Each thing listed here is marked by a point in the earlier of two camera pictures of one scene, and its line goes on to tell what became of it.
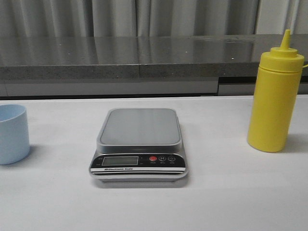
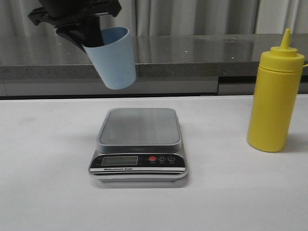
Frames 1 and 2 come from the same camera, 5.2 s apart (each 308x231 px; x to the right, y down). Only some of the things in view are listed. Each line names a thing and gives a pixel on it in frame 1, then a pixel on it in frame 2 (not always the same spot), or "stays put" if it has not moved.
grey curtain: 152,18 stays put
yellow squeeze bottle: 275,96 stays put
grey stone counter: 138,66 stays put
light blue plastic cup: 14,139 to 115,61
